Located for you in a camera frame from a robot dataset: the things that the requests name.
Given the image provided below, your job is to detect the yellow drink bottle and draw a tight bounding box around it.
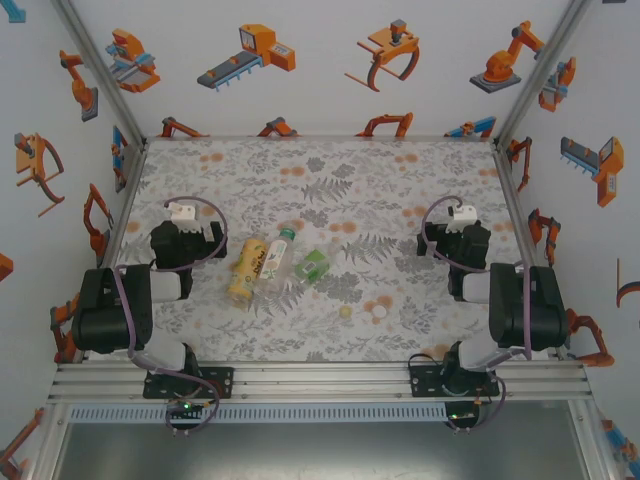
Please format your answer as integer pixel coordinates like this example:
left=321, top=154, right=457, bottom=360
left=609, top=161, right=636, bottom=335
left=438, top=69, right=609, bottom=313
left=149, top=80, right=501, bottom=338
left=225, top=237, right=268, bottom=307

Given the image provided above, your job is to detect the clear bottle white tea label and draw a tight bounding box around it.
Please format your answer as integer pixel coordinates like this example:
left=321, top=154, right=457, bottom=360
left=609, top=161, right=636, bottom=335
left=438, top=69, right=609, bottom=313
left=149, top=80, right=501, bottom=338
left=254, top=227, right=300, bottom=297

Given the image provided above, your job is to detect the clear bottle green label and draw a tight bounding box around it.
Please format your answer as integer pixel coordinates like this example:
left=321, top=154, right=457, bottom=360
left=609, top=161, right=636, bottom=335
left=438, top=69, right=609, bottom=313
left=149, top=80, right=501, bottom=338
left=293, top=242, right=347, bottom=287

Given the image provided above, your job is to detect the floral patterned table cover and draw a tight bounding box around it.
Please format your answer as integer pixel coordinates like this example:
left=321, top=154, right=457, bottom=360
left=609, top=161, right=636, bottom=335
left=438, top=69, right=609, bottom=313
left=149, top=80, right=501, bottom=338
left=97, top=137, right=556, bottom=364

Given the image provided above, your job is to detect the grey metal panel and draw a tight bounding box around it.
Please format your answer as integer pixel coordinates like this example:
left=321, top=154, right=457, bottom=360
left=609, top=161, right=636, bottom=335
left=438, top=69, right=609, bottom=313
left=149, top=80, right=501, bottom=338
left=54, top=422, right=591, bottom=480

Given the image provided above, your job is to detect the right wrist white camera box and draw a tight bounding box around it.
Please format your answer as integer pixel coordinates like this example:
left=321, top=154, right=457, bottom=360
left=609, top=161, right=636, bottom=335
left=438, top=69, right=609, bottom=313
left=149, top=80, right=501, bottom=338
left=446, top=203, right=479, bottom=234

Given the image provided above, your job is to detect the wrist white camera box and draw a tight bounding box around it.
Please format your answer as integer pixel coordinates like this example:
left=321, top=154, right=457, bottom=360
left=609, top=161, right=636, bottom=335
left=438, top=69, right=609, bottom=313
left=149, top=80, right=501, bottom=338
left=446, top=203, right=479, bottom=234
left=168, top=202, right=207, bottom=234

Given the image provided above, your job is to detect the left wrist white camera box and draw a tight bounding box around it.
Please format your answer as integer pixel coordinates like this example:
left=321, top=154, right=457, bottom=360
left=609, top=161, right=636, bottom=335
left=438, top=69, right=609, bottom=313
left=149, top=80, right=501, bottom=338
left=168, top=202, right=207, bottom=234

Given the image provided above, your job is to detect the aluminium table edge rail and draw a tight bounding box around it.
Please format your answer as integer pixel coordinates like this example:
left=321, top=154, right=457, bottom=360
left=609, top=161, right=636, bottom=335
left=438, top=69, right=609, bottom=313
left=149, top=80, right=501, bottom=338
left=94, top=139, right=150, bottom=286
left=492, top=142, right=571, bottom=361

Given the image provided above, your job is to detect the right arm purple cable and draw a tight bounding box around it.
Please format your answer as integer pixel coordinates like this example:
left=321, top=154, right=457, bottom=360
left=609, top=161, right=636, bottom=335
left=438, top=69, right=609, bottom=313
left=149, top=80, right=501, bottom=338
left=421, top=195, right=534, bottom=435

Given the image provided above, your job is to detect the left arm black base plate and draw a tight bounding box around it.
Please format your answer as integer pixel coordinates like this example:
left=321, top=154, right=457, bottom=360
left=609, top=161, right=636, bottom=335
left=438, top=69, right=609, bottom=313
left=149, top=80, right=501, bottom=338
left=143, top=366, right=236, bottom=400

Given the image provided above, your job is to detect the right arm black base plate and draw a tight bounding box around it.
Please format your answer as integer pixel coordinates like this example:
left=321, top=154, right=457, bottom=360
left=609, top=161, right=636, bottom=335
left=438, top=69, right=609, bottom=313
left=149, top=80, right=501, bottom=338
left=408, top=366, right=502, bottom=399

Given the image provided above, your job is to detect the aluminium frame post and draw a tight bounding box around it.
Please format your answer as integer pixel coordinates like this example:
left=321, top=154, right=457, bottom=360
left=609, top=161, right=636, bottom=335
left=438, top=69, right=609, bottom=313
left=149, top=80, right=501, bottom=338
left=492, top=0, right=596, bottom=149
left=49, top=0, right=150, bottom=147

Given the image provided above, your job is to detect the wide aluminium base rail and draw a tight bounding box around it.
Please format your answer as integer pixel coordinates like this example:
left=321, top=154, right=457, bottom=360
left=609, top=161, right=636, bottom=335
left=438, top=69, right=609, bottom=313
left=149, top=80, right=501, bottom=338
left=47, top=360, right=594, bottom=404

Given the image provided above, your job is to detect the perforated grey cable tray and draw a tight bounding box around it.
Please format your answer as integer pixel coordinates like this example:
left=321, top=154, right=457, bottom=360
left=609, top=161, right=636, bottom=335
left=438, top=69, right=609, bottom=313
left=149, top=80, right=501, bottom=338
left=67, top=403, right=447, bottom=424

